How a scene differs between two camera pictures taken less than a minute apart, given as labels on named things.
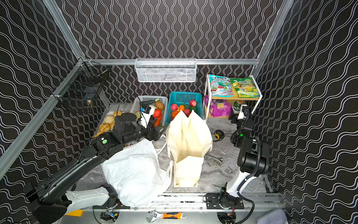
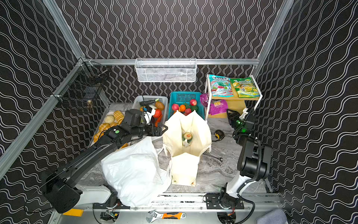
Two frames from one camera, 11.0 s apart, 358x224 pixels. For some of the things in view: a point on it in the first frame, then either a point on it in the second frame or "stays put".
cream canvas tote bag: [189, 139] stays put
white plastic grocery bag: [138, 174] stays put
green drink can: [237, 106] to [187, 139]
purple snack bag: [218, 107] stays put
